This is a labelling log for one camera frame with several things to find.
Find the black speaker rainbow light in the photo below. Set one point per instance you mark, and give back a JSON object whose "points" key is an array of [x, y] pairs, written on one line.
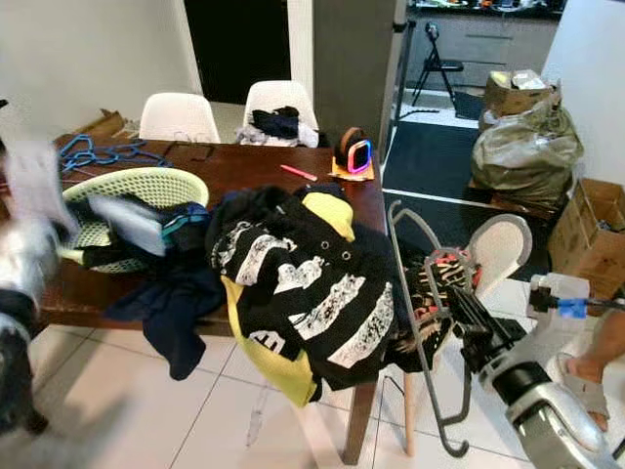
{"points": [[354, 151]]}

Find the dark wooden table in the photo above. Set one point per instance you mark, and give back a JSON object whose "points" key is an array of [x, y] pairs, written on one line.
{"points": [[234, 166]]}

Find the black floor mat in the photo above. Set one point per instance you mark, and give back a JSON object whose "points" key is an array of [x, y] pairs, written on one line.
{"points": [[425, 156]]}

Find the orange pad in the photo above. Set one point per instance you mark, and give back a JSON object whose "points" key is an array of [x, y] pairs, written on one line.
{"points": [[342, 174]]}

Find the black red patterned garment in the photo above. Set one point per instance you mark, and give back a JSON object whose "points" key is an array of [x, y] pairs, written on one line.
{"points": [[425, 274]]}

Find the blue tape tag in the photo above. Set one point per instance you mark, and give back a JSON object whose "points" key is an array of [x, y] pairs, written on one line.
{"points": [[571, 308]]}

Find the grey kitchen cabinets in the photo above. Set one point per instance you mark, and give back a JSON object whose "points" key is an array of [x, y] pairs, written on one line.
{"points": [[498, 39]]}

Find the black white printed jersey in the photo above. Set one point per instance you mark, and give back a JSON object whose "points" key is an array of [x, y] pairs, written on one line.
{"points": [[312, 283]]}

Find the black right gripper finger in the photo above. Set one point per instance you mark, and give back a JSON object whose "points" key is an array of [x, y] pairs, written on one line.
{"points": [[464, 308], [480, 303]]}

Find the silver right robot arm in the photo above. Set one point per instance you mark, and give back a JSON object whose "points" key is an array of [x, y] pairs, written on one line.
{"points": [[557, 420]]}

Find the pink marker pen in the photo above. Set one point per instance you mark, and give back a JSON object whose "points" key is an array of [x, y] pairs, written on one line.
{"points": [[298, 173]]}

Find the filled open cardboard box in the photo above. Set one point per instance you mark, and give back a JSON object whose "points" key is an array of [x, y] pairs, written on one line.
{"points": [[518, 93]]}

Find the grey plastic clothes hanger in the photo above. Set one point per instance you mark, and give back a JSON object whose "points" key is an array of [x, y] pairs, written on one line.
{"points": [[419, 322]]}

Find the black room door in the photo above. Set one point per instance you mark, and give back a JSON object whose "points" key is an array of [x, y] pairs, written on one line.
{"points": [[234, 44]]}

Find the dark navy garment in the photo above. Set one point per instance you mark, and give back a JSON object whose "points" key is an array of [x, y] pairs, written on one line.
{"points": [[171, 313]]}

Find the grey teal garment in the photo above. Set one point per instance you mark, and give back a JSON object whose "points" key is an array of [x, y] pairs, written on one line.
{"points": [[127, 220]]}

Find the large olive plastic bag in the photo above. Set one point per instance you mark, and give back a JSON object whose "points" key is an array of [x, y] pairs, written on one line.
{"points": [[527, 151]]}

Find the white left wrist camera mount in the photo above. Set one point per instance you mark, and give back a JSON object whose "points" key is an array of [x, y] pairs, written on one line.
{"points": [[39, 186]]}

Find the navy white clothes pile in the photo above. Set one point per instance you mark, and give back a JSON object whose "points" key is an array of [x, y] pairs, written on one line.
{"points": [[273, 124]]}

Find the empty open cardboard box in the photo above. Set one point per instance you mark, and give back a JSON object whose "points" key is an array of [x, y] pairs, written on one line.
{"points": [[591, 234]]}

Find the person bare leg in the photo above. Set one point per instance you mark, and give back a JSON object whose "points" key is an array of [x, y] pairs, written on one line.
{"points": [[591, 371]]}

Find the black folding chair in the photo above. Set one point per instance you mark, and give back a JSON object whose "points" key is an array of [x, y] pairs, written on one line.
{"points": [[439, 66]]}

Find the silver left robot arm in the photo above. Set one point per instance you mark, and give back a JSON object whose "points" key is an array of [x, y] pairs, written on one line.
{"points": [[20, 283]]}

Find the light green plastic basket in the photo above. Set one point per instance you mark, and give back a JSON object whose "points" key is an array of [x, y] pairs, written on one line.
{"points": [[146, 184]]}

